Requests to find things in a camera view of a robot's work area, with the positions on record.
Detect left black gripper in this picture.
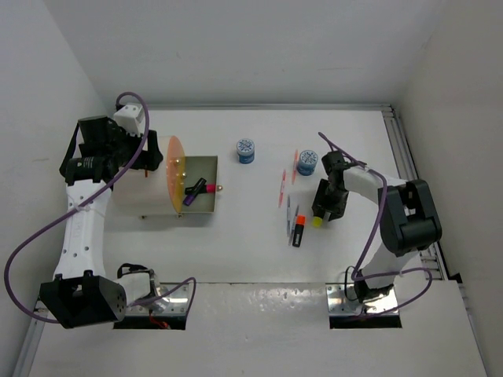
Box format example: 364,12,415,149
105,123,161,171

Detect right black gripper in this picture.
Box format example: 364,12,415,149
313,179,347,221

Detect yellow highlighter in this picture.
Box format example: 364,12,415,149
311,216,323,228

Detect orange highlighter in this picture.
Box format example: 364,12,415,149
292,215,306,247

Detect round drawer cabinet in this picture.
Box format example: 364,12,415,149
112,135,185,217

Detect beige drawer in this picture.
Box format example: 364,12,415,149
182,156,222,214

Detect purple highlighter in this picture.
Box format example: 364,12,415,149
182,178,207,207

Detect pink highlighter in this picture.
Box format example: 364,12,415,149
185,184,218,195

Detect blue tape jar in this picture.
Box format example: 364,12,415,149
237,138,255,164
296,149,318,176

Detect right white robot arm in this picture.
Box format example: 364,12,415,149
311,151,442,303

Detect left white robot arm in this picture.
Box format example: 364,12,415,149
39,115,163,328

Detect right grey pen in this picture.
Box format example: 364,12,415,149
288,205,299,246

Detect left blue pen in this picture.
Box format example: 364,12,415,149
286,194,291,237

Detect lower red pen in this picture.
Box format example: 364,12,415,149
278,169,287,208

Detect red pen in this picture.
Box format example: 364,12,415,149
278,169,287,208
292,149,299,185

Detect upper red pen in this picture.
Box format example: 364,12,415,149
292,149,299,185

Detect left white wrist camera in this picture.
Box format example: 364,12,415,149
112,103,145,136

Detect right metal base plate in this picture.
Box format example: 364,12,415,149
325,283,399,318

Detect metal base plate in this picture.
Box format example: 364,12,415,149
125,283,192,317
325,283,399,318

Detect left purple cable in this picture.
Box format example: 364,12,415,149
3,92,196,324

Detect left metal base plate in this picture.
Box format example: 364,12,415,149
125,283,192,317

